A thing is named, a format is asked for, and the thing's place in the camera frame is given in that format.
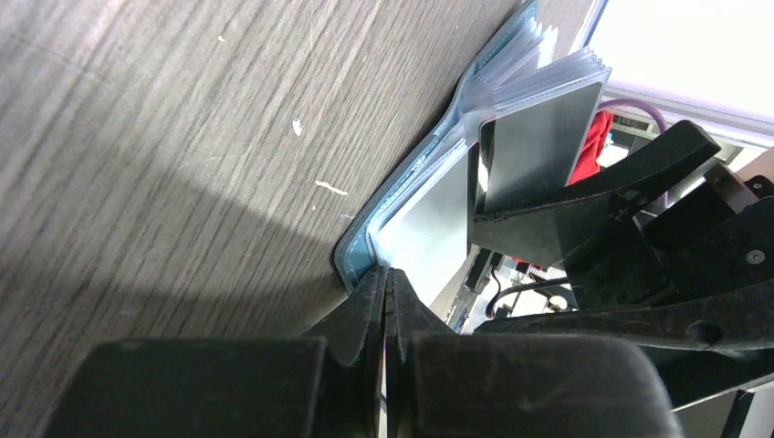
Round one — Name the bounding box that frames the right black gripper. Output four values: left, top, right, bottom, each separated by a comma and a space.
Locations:
471, 120, 773, 410

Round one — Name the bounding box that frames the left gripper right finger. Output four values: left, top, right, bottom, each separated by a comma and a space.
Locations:
385, 269, 684, 437

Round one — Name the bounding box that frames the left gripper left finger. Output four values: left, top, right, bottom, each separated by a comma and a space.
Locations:
45, 266, 387, 437

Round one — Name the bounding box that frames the dark grey credit card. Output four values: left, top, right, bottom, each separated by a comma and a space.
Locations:
476, 80, 603, 214

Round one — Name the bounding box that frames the grey card left sleeve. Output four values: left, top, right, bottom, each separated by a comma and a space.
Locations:
375, 146, 468, 306

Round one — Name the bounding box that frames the red cloth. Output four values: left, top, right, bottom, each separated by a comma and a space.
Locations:
569, 110, 613, 185

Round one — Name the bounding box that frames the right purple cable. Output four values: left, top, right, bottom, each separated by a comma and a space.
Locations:
595, 99, 671, 207

